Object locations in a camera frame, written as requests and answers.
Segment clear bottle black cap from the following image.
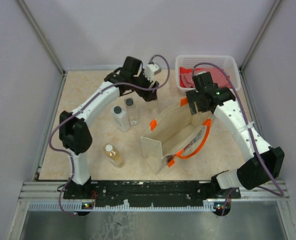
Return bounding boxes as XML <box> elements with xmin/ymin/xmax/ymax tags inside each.
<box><xmin>124</xmin><ymin>97</ymin><xmax>139</xmax><ymax>126</ymax></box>

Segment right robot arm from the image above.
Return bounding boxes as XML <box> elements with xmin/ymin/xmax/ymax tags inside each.
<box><xmin>186</xmin><ymin>72</ymin><xmax>285</xmax><ymax>198</ymax></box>

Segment beige round bottle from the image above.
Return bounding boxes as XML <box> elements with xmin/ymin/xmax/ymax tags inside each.
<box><xmin>149</xmin><ymin>99</ymin><xmax>162</xmax><ymax>118</ymax></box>

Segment red cloth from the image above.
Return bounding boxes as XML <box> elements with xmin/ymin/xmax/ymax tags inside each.
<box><xmin>179</xmin><ymin>67</ymin><xmax>231</xmax><ymax>88</ymax></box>

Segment canvas bag orange handles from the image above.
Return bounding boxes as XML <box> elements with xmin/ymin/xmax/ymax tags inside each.
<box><xmin>141</xmin><ymin>98</ymin><xmax>214</xmax><ymax>178</ymax></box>

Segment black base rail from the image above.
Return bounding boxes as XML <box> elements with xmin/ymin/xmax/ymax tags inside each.
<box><xmin>57</xmin><ymin>180</ymin><xmax>230</xmax><ymax>208</ymax></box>

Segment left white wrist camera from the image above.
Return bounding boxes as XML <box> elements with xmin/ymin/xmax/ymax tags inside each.
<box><xmin>143</xmin><ymin>63</ymin><xmax>162</xmax><ymax>82</ymax></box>

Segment aluminium frame rail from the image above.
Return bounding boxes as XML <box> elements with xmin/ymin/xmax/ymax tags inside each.
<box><xmin>19</xmin><ymin>181</ymin><xmax>71</xmax><ymax>201</ymax></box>

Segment white bottle black cap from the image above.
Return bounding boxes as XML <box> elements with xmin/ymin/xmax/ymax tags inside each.
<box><xmin>111</xmin><ymin>105</ymin><xmax>130</xmax><ymax>133</ymax></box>

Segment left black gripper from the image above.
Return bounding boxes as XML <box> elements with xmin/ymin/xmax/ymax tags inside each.
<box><xmin>130</xmin><ymin>68</ymin><xmax>159</xmax><ymax>101</ymax></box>

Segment white plastic basket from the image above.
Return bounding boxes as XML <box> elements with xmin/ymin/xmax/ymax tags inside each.
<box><xmin>175</xmin><ymin>55</ymin><xmax>241</xmax><ymax>93</ymax></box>

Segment amber liquid bottle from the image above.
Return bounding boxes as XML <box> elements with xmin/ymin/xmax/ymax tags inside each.
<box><xmin>103</xmin><ymin>143</ymin><xmax>124</xmax><ymax>168</ymax></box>

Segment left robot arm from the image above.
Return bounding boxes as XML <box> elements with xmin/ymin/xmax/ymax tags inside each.
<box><xmin>59</xmin><ymin>56</ymin><xmax>161</xmax><ymax>199</ymax></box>

